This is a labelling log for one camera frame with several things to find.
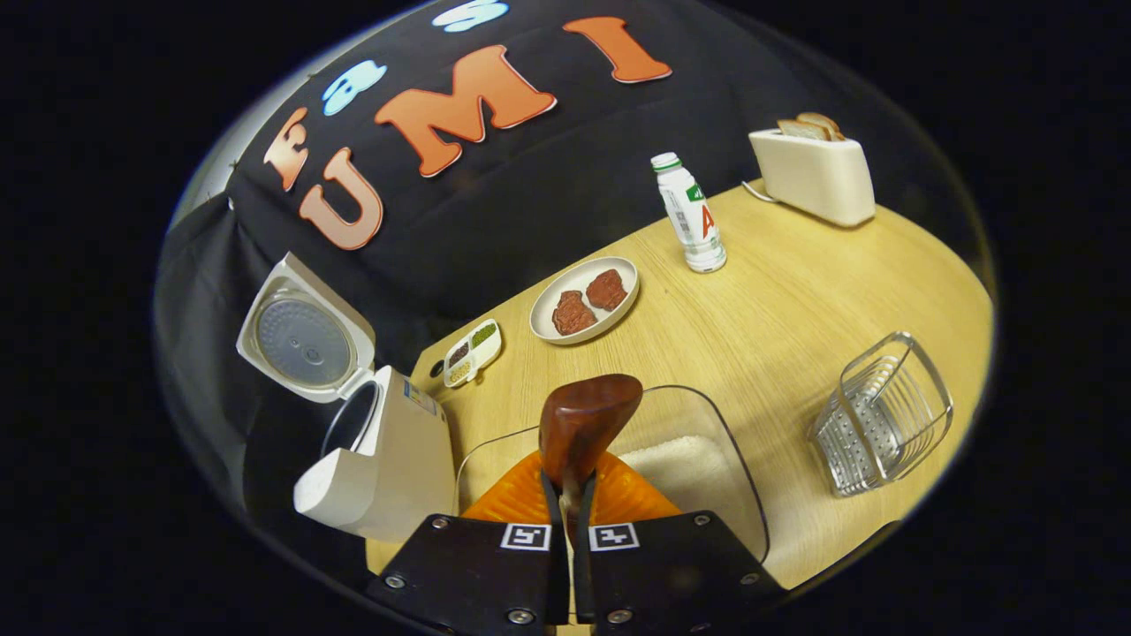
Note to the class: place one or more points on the clear plastic rice container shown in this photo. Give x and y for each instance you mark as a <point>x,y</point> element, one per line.
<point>698,415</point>

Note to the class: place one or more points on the brown meat piece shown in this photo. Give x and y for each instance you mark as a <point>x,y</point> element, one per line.
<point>606,290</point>
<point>573,314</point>

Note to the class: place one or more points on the white round plate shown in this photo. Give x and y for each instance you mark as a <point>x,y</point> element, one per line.
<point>574,281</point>

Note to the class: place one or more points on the brown wooden spoon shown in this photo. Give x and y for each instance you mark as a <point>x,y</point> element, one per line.
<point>583,415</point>

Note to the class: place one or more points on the black backdrop cloth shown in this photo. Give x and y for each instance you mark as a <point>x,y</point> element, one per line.
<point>530,194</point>

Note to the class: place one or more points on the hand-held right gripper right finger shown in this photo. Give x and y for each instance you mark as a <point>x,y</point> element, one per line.
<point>585,574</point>

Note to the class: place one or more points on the white rice cooker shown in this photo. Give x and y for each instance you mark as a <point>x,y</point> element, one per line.
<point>406,468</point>

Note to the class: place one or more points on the toast bread slice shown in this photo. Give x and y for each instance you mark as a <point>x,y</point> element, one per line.
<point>802,131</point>
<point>829,124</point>

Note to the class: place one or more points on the white milk bottle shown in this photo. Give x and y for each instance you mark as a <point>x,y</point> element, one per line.
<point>694,221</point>

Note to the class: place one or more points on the white divided grain dish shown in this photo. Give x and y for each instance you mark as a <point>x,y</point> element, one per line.
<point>473,353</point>

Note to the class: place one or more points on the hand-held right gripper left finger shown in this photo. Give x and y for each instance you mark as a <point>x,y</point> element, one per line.
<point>560,574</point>

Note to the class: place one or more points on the white toaster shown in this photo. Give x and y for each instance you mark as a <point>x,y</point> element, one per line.
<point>813,177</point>

